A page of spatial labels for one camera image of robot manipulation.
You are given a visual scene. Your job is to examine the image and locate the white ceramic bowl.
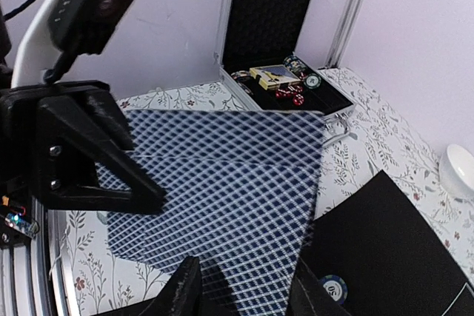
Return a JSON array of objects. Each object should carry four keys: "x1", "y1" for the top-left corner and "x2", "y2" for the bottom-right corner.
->
[{"x1": 438, "y1": 144, "x2": 474, "y2": 201}]

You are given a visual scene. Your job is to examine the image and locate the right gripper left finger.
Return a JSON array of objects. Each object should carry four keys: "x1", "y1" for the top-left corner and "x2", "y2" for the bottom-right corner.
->
[{"x1": 141, "y1": 256, "x2": 203, "y2": 316}]

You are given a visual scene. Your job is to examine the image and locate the left aluminium frame post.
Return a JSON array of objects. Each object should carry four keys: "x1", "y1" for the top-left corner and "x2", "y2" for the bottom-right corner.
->
[{"x1": 324, "y1": 0, "x2": 363, "y2": 68}]

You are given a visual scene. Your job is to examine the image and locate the silver poker chip case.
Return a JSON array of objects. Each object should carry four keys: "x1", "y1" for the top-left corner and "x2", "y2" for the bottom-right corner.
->
[{"x1": 215, "y1": 0, "x2": 355, "y2": 124}]

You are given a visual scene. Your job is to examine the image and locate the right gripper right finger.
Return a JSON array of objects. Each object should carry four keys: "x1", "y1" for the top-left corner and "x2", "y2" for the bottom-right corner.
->
[{"x1": 287, "y1": 258, "x2": 350, "y2": 316}]

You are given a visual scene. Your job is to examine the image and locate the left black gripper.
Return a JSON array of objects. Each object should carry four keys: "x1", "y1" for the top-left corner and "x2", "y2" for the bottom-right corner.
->
[{"x1": 1, "y1": 0, "x2": 165, "y2": 215}]

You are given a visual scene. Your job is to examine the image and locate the blue card deck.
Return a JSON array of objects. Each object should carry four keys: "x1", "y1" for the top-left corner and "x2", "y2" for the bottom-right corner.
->
[{"x1": 107, "y1": 110, "x2": 324, "y2": 315}]

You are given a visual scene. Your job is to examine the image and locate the green chip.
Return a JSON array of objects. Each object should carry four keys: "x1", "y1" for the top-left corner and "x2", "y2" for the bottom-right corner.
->
[{"x1": 319, "y1": 275, "x2": 348, "y2": 305}]

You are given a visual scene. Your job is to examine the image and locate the black poker mat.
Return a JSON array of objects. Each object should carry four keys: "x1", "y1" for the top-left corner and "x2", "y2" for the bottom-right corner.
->
[{"x1": 301, "y1": 171, "x2": 473, "y2": 315}]

